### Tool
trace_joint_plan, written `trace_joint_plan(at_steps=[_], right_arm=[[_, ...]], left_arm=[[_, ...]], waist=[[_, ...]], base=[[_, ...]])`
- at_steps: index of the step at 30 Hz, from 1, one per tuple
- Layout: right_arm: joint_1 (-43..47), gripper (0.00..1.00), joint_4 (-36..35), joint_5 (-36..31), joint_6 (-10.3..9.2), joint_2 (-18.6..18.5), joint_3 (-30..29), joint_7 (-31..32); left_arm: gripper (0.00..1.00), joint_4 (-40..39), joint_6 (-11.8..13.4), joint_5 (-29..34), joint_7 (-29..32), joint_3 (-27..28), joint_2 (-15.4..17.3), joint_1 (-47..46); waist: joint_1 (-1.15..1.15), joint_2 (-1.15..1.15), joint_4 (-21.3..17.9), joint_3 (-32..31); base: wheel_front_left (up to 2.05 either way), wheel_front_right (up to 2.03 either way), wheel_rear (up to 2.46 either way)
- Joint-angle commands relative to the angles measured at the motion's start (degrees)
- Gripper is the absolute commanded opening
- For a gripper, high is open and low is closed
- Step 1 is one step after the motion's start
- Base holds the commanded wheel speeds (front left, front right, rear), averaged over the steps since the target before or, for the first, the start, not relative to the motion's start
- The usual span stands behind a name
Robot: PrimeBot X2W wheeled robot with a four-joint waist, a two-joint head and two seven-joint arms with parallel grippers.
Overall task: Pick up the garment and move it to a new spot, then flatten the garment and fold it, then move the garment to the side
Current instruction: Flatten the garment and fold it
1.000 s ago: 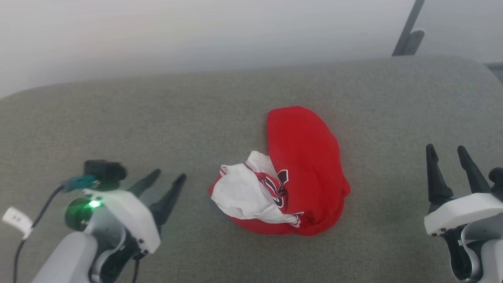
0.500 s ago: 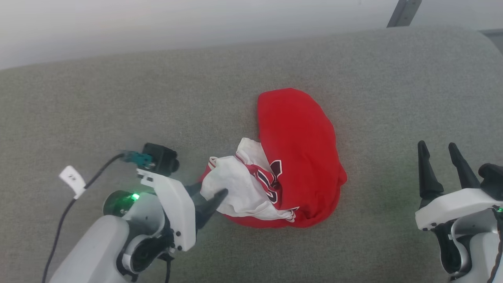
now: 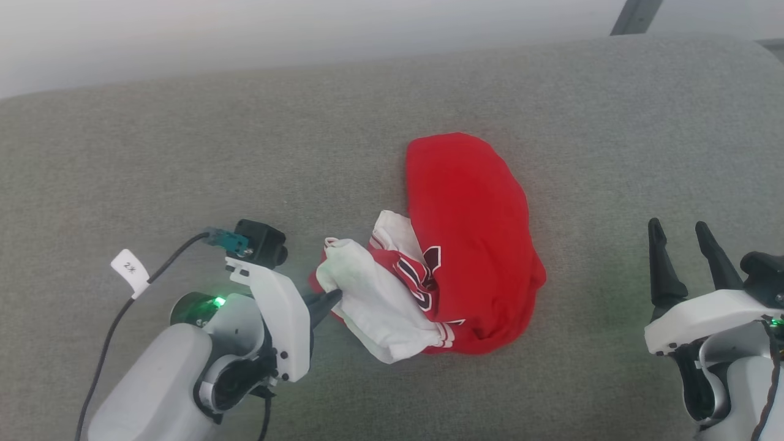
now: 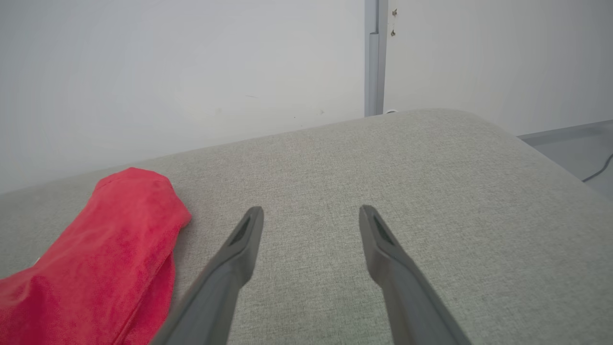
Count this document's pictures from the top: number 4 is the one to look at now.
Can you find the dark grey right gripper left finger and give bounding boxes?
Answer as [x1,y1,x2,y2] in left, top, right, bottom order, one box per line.
[150,206,265,345]

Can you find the red and white garment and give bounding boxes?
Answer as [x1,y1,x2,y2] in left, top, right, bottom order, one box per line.
[0,167,193,345]

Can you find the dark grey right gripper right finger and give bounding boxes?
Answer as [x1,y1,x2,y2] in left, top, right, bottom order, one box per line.
[359,205,473,345]

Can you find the dark floor cable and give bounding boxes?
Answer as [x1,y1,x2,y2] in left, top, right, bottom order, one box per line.
[581,153,613,183]

